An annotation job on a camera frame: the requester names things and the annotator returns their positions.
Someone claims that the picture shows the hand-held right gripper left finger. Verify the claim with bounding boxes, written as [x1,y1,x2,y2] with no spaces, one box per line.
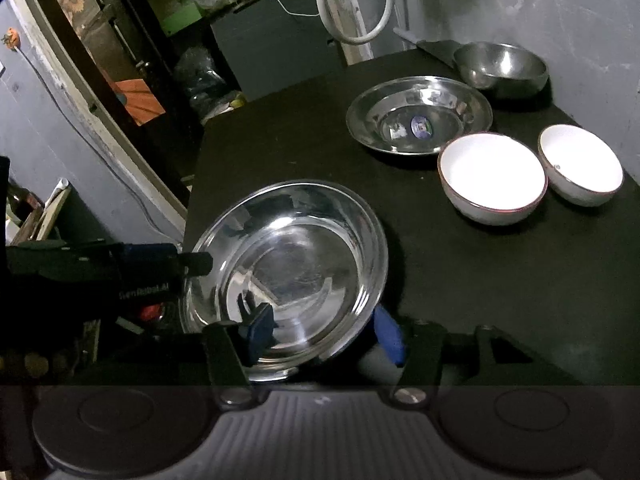
[100,304,277,408]

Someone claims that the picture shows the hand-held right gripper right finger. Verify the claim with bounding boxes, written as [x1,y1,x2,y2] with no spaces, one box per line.
[372,305,566,408]

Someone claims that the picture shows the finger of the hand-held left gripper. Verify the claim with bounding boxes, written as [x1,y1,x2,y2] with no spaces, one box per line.
[172,251,214,277]

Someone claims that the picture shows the plain steel plate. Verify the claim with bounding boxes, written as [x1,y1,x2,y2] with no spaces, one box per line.
[181,180,390,384]

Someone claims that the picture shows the large white bowl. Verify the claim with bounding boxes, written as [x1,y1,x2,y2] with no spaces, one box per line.
[437,132,547,226]

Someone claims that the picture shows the steel plate with sticker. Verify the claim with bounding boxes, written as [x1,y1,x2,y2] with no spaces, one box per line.
[346,76,494,157]

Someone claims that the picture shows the red and white plate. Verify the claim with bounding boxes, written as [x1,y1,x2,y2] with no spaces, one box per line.
[537,124,625,207]

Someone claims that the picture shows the steel bowl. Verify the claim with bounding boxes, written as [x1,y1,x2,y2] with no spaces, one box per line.
[453,42,550,100]

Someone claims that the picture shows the wooden planks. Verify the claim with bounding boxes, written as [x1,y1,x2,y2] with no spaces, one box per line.
[9,178,72,247]

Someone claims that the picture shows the clear plastic bags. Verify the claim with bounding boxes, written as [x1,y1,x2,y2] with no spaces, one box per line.
[174,46,240,122]

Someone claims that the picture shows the dark cabinet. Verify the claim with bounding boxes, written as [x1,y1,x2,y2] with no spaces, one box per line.
[209,0,347,102]

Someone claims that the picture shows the green box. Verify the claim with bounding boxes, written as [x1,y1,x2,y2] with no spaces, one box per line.
[162,2,202,37]

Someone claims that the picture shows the wall wire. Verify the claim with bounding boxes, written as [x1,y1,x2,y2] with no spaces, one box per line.
[15,45,183,241]

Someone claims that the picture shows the white hose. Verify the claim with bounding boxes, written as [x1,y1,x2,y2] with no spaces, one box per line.
[315,0,396,46]

